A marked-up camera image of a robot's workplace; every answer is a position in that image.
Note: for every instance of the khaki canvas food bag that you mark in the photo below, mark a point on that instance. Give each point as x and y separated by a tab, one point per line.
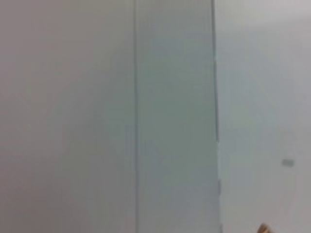
263	229

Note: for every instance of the small grey wall plate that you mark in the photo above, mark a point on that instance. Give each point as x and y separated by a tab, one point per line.
288	162

